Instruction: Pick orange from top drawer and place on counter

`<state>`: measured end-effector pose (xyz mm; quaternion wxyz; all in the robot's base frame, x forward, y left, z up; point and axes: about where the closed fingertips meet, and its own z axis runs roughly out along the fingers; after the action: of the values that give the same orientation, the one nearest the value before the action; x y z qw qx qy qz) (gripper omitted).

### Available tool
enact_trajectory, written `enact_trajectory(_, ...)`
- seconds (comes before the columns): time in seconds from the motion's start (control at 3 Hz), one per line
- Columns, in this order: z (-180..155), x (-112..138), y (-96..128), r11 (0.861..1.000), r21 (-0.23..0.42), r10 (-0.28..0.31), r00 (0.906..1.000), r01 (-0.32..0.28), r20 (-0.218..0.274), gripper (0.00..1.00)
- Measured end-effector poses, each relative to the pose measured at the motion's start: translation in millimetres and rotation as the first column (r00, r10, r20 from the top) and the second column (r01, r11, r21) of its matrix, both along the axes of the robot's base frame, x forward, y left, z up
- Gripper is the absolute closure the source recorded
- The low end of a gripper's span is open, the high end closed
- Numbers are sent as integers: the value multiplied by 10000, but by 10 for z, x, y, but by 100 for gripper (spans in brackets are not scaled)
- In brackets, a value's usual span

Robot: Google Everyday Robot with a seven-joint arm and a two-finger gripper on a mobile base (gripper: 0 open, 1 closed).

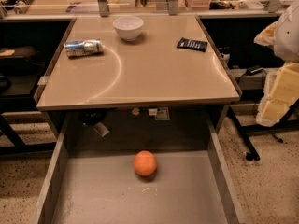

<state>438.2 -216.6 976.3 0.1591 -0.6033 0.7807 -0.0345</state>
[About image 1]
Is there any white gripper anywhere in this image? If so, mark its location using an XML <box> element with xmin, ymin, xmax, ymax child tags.
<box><xmin>254</xmin><ymin>21</ymin><xmax>299</xmax><ymax>127</ymax></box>

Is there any orange fruit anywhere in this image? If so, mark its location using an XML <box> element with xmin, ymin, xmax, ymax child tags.
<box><xmin>133</xmin><ymin>150</ymin><xmax>157</xmax><ymax>176</ymax></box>

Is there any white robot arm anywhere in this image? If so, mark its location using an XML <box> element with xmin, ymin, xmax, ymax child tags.
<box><xmin>254</xmin><ymin>0</ymin><xmax>299</xmax><ymax>127</ymax></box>

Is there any beige counter cabinet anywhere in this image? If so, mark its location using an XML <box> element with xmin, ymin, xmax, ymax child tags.
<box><xmin>33</xmin><ymin>14</ymin><xmax>243</xmax><ymax>138</ymax></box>

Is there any open grey metal drawer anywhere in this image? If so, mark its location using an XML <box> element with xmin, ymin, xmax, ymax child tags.
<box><xmin>32</xmin><ymin>107</ymin><xmax>246</xmax><ymax>224</ymax></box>

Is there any black power adapter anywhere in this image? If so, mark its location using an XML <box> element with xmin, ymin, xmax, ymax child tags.
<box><xmin>246</xmin><ymin>65</ymin><xmax>263</xmax><ymax>76</ymax></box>

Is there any white ceramic bowl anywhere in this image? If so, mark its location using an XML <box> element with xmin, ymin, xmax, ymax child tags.
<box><xmin>113</xmin><ymin>16</ymin><xmax>144</xmax><ymax>41</ymax></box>

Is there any crushed blue silver can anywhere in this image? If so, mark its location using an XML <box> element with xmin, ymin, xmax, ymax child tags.
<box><xmin>64</xmin><ymin>39</ymin><xmax>104</xmax><ymax>58</ymax></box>

